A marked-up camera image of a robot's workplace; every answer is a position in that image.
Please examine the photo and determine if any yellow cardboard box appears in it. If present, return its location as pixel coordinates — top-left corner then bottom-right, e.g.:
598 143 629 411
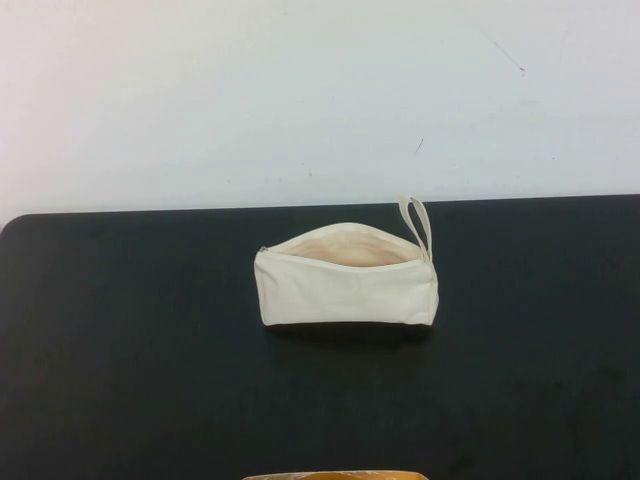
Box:
242 469 427 480

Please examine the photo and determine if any cream canvas pencil case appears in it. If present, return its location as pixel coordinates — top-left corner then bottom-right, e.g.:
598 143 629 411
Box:
253 195 441 327

